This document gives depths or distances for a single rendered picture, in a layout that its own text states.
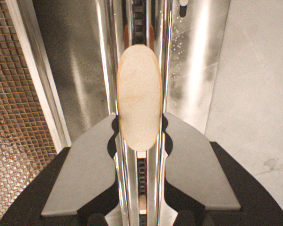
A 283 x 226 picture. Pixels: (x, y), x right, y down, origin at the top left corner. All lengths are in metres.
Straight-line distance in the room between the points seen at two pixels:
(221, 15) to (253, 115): 0.18
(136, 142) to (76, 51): 0.15
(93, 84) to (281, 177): 0.41
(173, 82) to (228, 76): 0.10
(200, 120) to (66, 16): 0.21
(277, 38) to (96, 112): 0.27
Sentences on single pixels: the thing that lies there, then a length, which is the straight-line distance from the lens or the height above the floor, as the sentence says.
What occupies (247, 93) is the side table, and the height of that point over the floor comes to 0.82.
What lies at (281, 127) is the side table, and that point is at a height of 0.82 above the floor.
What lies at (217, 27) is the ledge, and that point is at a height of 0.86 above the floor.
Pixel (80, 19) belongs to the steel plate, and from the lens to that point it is 0.24.
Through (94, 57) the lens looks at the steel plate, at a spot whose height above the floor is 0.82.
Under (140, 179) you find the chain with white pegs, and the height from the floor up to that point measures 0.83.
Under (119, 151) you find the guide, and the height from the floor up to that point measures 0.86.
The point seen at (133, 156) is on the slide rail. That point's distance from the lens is 0.28.
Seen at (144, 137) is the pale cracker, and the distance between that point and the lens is 0.15.
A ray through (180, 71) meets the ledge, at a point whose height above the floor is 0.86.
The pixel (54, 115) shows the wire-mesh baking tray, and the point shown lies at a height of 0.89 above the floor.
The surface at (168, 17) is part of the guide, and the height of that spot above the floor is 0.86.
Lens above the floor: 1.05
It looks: 62 degrees down
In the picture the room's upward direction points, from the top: 179 degrees clockwise
